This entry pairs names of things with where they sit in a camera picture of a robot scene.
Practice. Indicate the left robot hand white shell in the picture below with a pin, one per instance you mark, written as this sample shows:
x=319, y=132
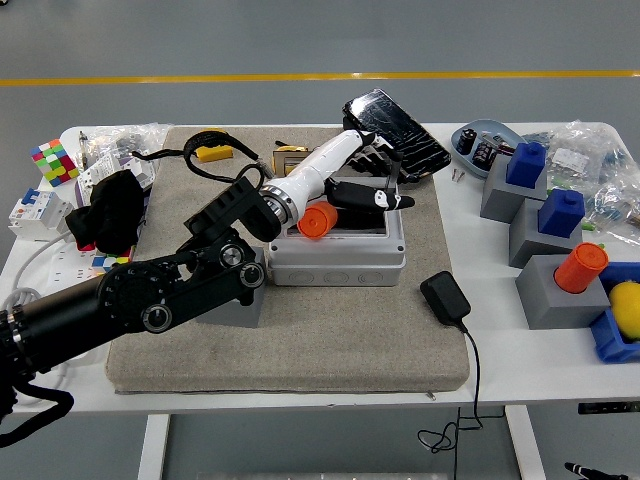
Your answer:
x=325, y=160

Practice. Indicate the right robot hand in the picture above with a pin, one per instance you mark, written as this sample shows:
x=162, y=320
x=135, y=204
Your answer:
x=585, y=472

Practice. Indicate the orange cylinder battery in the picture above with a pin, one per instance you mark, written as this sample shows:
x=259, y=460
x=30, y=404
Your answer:
x=315, y=222
x=580, y=270

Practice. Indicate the grey plastic junction box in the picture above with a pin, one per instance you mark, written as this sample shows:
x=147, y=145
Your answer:
x=335, y=265

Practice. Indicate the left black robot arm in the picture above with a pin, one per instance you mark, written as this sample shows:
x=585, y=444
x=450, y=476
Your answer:
x=150, y=295

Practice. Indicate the blue square battery block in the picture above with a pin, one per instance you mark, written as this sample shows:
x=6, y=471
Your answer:
x=562, y=212
x=525, y=165

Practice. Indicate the round yellow tape measure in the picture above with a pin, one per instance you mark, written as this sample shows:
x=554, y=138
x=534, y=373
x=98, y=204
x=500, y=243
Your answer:
x=290, y=148

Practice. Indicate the white table leg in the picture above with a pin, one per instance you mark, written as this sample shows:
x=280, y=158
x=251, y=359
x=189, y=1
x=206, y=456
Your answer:
x=527, y=450

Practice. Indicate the black table control panel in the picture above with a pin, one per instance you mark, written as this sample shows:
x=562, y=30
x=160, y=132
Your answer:
x=607, y=408

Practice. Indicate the black device cracked glossy screen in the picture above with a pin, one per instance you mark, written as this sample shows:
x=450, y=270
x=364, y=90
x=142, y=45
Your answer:
x=400, y=130

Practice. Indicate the square yellow tape measure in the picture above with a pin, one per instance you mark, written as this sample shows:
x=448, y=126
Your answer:
x=215, y=154

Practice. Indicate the blue plastic bin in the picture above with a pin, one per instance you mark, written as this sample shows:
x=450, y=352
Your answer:
x=607, y=340

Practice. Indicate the black cylindrical capacitor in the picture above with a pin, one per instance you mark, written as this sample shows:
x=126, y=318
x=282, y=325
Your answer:
x=485, y=152
x=468, y=140

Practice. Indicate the blue-grey oval tray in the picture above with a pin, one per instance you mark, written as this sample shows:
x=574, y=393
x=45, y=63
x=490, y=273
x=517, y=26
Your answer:
x=487, y=125

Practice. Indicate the yellow lemon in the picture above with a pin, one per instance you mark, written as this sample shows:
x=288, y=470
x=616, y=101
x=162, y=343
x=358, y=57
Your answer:
x=627, y=310

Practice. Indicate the small metal part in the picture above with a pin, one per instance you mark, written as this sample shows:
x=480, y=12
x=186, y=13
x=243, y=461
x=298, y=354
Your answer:
x=492, y=140

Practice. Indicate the grey holder block round hole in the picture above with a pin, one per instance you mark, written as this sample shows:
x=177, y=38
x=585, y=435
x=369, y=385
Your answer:
x=235, y=315

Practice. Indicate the black power adapter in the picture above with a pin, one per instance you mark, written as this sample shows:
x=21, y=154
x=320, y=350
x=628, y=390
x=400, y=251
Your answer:
x=445, y=297

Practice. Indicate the grey-brown mat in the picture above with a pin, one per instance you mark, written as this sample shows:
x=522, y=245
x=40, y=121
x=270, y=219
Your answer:
x=300, y=350

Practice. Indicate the clear plastic parts bag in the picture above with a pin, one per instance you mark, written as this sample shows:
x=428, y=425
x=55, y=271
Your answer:
x=575, y=150
x=617, y=205
x=125, y=137

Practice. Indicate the white terminal module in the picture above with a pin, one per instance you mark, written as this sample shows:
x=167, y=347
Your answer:
x=97, y=172

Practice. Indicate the silver pen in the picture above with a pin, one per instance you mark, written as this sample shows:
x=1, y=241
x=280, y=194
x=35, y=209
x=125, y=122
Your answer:
x=83, y=150

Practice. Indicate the colourful puzzle cube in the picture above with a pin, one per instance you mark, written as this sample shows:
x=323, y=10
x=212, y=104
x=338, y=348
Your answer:
x=105, y=261
x=52, y=162

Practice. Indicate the white circuit breaker blue levers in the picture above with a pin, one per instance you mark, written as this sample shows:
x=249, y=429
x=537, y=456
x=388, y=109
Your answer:
x=35, y=212

